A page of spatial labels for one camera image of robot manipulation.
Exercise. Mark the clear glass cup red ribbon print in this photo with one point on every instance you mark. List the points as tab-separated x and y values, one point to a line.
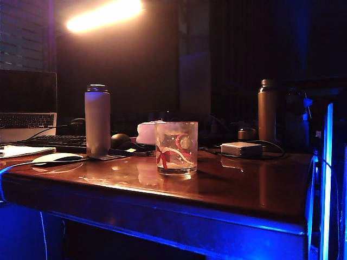
176	162

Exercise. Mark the black rounded desk object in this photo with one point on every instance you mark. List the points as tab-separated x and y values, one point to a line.
77	124

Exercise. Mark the black keyboard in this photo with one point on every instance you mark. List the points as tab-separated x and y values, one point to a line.
54	140

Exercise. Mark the white paper notebook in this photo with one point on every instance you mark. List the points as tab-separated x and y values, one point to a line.
24	150

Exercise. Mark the window blind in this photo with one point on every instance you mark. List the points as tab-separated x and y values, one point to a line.
24	32

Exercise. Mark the dark rounded computer mouse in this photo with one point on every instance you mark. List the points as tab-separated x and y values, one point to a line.
119	139

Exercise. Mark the white computer mouse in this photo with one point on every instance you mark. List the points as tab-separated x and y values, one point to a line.
54	156

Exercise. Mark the white power adapter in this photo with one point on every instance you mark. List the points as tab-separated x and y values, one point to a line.
241	149

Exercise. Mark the dark bottle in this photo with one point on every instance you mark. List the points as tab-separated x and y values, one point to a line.
296	130

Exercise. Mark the silver laptop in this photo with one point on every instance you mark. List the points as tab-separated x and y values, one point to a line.
27	92

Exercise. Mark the white thermos bottle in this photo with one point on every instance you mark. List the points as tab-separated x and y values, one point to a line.
97	122

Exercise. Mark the bright bar lamp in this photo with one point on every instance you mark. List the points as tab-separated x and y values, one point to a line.
103	15

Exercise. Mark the small brown bottle lid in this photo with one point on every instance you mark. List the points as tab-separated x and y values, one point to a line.
246	134

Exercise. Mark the white tissue pack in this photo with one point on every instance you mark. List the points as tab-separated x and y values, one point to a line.
146	134

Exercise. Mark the brown thermos bottle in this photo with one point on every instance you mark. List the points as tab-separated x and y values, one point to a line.
267	113

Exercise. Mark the blue LED strip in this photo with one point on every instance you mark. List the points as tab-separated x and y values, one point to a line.
326	162

